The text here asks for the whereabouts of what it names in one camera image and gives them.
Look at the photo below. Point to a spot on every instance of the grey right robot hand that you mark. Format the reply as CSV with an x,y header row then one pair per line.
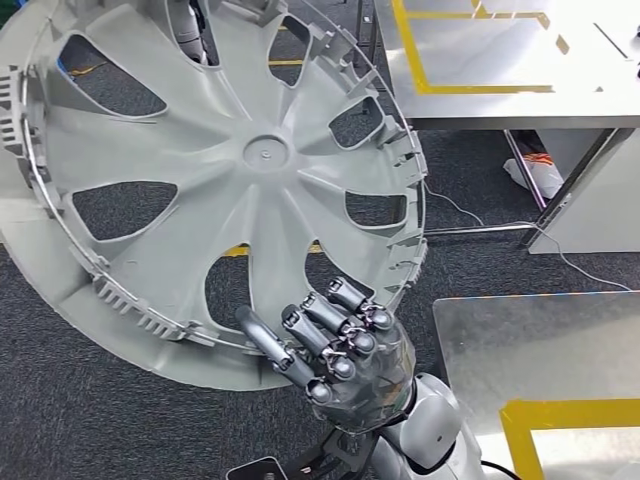
x,y
375,378

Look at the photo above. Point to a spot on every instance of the grey plastic wheel cover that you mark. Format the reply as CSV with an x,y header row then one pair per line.
x,y
200,166

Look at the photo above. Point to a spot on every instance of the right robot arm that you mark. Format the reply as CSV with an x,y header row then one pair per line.
x,y
430,427

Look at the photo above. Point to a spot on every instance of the steel workbench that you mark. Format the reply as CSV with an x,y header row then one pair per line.
x,y
500,121
500,344

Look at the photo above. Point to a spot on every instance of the yellow tape on workbench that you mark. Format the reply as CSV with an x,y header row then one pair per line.
x,y
515,444
415,60

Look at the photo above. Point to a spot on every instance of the white plastic bag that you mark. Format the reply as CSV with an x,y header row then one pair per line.
x,y
540,179

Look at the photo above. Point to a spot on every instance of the white cabinet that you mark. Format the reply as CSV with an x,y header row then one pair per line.
x,y
600,199

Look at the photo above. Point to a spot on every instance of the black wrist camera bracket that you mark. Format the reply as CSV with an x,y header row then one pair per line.
x,y
340,450

